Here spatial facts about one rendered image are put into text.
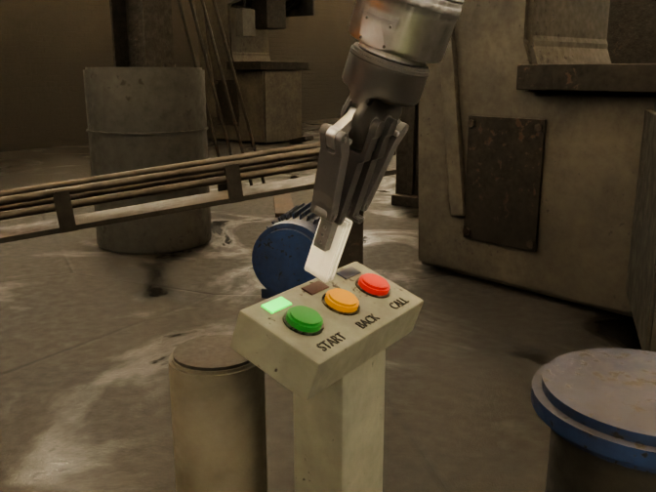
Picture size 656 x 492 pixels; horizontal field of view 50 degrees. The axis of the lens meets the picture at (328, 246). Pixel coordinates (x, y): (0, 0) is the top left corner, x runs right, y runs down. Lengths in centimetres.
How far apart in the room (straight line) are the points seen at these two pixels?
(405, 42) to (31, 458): 143
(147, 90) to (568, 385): 266
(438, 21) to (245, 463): 58
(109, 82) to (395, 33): 288
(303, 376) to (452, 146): 228
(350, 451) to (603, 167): 194
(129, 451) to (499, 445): 87
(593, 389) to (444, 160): 203
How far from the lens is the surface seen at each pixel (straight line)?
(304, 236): 249
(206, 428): 89
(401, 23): 61
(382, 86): 62
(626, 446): 97
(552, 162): 271
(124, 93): 340
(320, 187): 66
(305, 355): 71
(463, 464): 168
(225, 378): 86
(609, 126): 261
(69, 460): 177
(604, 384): 109
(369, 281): 86
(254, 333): 74
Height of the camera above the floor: 86
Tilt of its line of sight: 14 degrees down
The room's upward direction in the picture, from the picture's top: straight up
